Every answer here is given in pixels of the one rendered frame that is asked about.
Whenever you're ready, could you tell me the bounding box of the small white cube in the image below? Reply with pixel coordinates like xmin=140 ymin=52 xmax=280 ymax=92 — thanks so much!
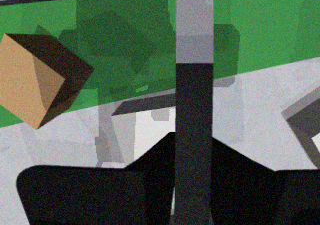
xmin=286 ymin=97 xmax=320 ymax=169
xmin=111 ymin=93 xmax=176 ymax=166

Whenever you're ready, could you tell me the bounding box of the green flat mat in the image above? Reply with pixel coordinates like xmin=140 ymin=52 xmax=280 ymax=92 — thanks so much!
xmin=0 ymin=0 xmax=320 ymax=114

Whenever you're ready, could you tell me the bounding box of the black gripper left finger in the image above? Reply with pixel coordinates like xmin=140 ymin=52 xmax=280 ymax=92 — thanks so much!
xmin=16 ymin=132 xmax=175 ymax=225

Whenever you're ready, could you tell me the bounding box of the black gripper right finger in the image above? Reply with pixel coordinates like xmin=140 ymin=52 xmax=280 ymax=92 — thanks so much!
xmin=209 ymin=138 xmax=320 ymax=225

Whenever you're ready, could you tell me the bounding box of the tan cube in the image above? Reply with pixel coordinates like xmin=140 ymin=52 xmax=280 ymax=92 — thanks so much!
xmin=0 ymin=33 xmax=95 ymax=130

